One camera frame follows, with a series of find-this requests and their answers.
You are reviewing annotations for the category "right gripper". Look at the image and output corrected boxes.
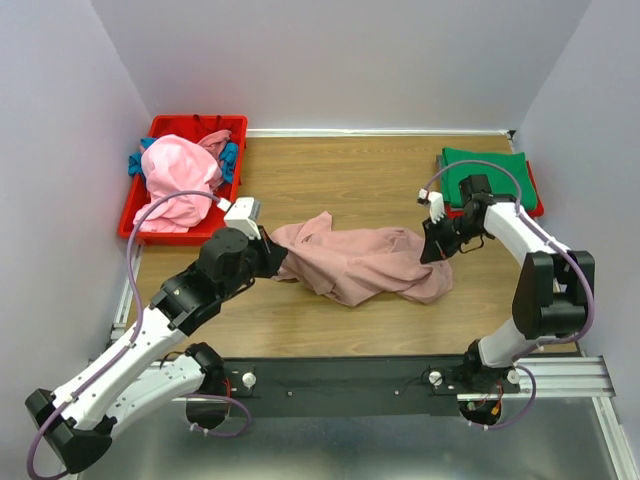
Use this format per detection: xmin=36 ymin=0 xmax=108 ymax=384
xmin=419 ymin=212 xmax=486 ymax=264

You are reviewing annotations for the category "dusty pink printed t-shirt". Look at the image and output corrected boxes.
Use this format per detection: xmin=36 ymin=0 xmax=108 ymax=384
xmin=270 ymin=211 xmax=453 ymax=307

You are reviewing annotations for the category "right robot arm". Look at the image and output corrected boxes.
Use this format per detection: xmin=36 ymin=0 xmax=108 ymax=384
xmin=417 ymin=175 xmax=595 ymax=393

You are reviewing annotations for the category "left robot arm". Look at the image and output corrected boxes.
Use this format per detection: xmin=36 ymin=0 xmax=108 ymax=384
xmin=25 ymin=227 xmax=288 ymax=479

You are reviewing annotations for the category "red folded t-shirt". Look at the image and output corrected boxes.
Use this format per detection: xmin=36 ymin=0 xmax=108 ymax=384
xmin=441 ymin=160 xmax=545 ymax=218

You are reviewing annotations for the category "grey folded t-shirt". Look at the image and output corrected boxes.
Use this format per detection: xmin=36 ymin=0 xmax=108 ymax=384
xmin=436 ymin=155 xmax=446 ymax=190

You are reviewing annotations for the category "green folded t-shirt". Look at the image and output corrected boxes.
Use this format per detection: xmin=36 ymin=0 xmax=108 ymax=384
xmin=441 ymin=147 xmax=538 ymax=211

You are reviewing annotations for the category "blue t-shirt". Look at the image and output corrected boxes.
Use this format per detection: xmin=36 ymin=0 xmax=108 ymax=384
xmin=128 ymin=137 xmax=239 ymax=184

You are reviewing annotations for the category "coral pink t-shirt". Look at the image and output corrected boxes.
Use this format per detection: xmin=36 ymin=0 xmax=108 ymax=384
xmin=198 ymin=129 xmax=231 ymax=160

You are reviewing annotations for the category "light pink t-shirt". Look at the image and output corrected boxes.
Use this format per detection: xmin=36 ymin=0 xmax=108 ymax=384
xmin=133 ymin=134 xmax=223 ymax=234

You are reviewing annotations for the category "red plastic bin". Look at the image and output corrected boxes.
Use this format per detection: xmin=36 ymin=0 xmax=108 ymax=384
xmin=117 ymin=114 xmax=249 ymax=246

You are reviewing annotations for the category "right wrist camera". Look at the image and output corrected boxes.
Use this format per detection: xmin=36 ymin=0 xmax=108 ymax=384
xmin=417 ymin=189 xmax=446 ymax=224

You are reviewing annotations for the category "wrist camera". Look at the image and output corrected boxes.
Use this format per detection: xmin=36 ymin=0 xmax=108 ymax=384
xmin=417 ymin=189 xmax=446 ymax=224
xmin=217 ymin=197 xmax=261 ymax=239

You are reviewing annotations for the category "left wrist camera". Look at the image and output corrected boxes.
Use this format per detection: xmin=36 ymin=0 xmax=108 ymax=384
xmin=217 ymin=197 xmax=261 ymax=239

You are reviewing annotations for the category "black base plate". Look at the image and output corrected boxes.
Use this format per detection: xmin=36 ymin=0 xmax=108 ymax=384
xmin=196 ymin=355 xmax=520 ymax=418

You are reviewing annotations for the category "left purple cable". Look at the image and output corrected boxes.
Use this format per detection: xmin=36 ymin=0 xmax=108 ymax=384
xmin=27 ymin=189 xmax=254 ymax=480

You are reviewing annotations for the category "aluminium frame rail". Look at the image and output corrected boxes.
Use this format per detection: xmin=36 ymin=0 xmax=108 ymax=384
xmin=85 ymin=242 xmax=635 ymax=479

